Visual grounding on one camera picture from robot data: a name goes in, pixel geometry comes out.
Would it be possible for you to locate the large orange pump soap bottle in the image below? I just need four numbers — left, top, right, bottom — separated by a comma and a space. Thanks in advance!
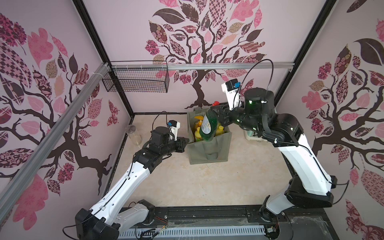
194, 116, 204, 129

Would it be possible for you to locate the orange bottle yellow cap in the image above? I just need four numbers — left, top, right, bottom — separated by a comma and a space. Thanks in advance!
194, 127, 203, 142
215, 125, 225, 136

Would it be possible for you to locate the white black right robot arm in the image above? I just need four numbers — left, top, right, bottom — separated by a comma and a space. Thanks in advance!
210, 88, 338, 222

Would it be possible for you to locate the mint chrome toaster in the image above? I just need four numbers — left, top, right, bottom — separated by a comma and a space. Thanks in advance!
244, 130, 267, 143

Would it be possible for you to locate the green fabric shopping bag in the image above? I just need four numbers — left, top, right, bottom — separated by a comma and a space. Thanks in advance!
187, 107, 232, 165

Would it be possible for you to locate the black wire basket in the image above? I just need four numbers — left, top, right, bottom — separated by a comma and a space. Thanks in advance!
103, 60, 170, 93

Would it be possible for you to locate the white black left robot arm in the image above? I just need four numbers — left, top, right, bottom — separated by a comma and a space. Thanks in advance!
73, 127, 189, 240

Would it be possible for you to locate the clear glass cup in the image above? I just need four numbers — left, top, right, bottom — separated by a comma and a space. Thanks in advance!
125, 125, 142, 146

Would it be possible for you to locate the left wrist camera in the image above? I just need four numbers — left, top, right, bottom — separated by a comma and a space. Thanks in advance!
167, 120, 181, 141

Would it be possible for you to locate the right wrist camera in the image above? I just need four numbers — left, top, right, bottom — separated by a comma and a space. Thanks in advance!
222, 79, 241, 111

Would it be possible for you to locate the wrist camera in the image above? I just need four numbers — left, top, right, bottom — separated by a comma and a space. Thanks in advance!
167, 120, 181, 141
222, 79, 241, 111

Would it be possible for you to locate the white slotted cable duct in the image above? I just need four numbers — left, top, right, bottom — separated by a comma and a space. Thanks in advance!
118, 226, 266, 240

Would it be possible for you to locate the dark green bottle red cap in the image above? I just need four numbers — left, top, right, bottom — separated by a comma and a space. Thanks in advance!
199, 106, 219, 142

